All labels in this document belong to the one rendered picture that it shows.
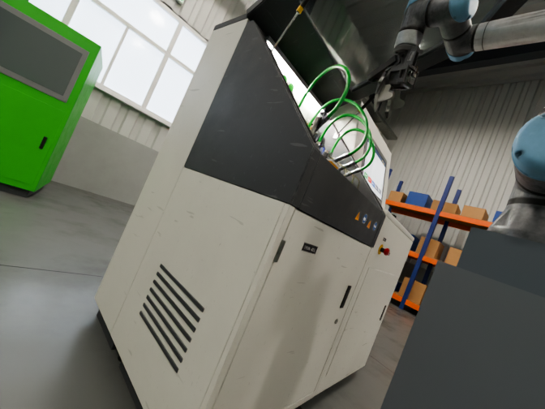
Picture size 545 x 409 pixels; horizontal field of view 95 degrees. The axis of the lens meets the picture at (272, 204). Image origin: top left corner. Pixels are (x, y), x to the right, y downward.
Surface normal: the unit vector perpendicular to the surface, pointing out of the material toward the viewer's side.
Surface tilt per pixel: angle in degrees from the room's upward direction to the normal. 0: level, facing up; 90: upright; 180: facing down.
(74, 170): 90
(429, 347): 90
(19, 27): 90
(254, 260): 90
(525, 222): 72
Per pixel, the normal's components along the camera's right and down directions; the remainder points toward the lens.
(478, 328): -0.69, -0.32
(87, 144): 0.62, 0.22
